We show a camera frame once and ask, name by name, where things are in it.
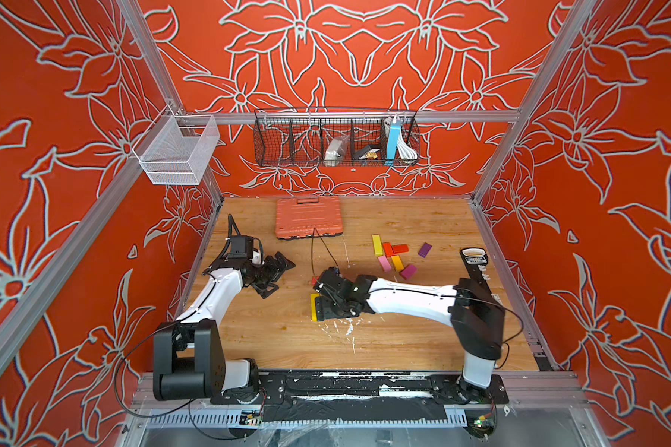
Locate purple small block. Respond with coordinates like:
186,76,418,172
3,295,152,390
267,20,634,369
418,243,432,258

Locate black remote-like tool strip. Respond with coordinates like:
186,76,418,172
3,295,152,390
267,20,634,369
460,247,491,292

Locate clear plastic wall bin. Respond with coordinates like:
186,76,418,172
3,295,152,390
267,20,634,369
135,115,220,186

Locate yellow-green block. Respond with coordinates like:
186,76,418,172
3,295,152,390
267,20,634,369
372,234,384,257

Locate white cables in basket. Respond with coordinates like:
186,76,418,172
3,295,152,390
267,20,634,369
398,129,419,166

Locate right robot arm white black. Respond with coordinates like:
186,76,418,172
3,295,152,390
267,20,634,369
311,267,506,399

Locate pink long block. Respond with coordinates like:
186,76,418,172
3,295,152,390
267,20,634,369
378,255,393,272

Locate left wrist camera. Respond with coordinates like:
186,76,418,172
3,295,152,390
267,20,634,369
229,235,255,261

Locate red-orange small block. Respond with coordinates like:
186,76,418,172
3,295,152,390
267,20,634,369
382,242,394,258

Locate black item in basket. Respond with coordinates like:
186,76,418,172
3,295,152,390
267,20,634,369
353,145,381,162

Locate red flat block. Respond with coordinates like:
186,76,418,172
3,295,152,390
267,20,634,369
393,244,409,254

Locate grey packet in basket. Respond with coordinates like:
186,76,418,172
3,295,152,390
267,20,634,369
324,135,350,168

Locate black wire wall basket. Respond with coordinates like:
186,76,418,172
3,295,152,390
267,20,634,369
253,107,421,168

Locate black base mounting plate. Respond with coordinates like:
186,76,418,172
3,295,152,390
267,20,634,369
210,369,510,423

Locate orange plastic tool case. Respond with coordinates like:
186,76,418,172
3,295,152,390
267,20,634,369
275,197,344,240

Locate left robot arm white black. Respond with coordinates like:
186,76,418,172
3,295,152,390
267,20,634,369
153,253,296,403

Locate orange long block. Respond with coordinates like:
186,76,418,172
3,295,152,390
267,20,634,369
391,255,404,272

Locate long yellow block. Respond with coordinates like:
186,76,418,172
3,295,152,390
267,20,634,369
309,294,320,322

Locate magenta long block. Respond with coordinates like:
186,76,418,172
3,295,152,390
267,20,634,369
399,264,418,280

